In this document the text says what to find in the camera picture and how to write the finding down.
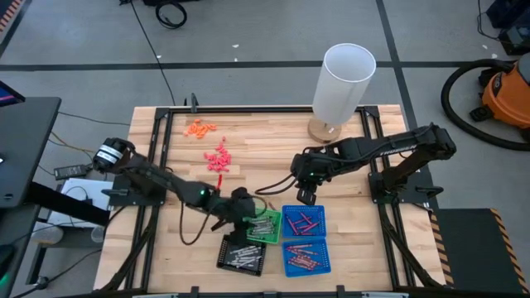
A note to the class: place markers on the black power adapter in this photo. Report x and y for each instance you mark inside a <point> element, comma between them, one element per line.
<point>71,171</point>

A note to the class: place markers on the black equipment cases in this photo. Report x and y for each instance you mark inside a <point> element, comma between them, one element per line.
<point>515,37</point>

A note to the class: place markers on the blue plastic slotted basket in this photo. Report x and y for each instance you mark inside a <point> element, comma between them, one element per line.
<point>323,269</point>
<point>290,211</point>

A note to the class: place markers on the black clamp post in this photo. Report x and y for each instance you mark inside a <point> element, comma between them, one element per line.
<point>193,101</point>

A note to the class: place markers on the black plastic slotted basket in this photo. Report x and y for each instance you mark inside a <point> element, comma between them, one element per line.
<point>223,260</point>

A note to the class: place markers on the blue screen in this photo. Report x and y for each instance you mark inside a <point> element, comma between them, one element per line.
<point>8,96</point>

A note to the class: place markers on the black desk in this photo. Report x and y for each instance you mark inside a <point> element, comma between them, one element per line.
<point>25,145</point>

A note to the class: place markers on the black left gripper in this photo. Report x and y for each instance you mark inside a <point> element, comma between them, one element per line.
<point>244,211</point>

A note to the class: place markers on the black frame bracket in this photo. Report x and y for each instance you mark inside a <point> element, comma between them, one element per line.
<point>194,291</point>
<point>340,291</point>

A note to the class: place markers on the table lamp white shade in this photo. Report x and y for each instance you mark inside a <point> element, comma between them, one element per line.
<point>339,95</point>

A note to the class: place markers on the black desk crossbar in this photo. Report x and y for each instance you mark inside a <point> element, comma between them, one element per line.
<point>62,203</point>

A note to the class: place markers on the black mat hazard-striped edges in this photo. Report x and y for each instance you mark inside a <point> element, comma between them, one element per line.
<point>476,248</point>

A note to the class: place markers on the magenta paper-wrapped crayon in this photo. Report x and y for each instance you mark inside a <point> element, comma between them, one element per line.
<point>305,261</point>
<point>306,218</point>
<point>304,252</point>
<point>292,225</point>
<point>272,205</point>
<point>219,181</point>
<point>301,265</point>
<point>310,227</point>
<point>300,246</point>
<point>302,257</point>
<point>301,221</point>

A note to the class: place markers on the white box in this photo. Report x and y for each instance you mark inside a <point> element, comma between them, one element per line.
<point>78,190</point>

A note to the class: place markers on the green plastic slotted basket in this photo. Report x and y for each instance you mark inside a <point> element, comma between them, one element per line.
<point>271,215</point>

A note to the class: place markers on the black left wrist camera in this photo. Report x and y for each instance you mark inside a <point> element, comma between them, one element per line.
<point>241,193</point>

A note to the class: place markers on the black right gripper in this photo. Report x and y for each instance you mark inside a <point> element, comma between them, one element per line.
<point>321,167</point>

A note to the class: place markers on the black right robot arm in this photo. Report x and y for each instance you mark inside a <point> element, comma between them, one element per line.
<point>372,147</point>

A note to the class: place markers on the grey rounded object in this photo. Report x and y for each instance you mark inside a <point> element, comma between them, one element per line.
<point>45,235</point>

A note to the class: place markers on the orange shop vacuum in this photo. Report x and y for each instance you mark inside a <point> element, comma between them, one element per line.
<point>444,99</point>
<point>503,97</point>

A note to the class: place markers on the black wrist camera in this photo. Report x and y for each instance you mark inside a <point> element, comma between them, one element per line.
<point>301,167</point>
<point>241,193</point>

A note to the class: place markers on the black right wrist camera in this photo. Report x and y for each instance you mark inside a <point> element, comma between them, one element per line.
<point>301,167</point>

